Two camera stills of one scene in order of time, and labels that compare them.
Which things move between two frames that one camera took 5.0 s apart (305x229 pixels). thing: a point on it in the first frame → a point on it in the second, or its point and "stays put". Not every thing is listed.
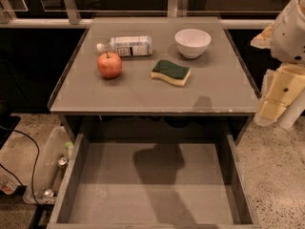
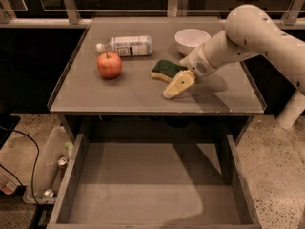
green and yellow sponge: (172, 72) stays put
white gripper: (288, 35) → (195, 63)
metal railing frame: (70, 18) stays put
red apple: (110, 64) stays put
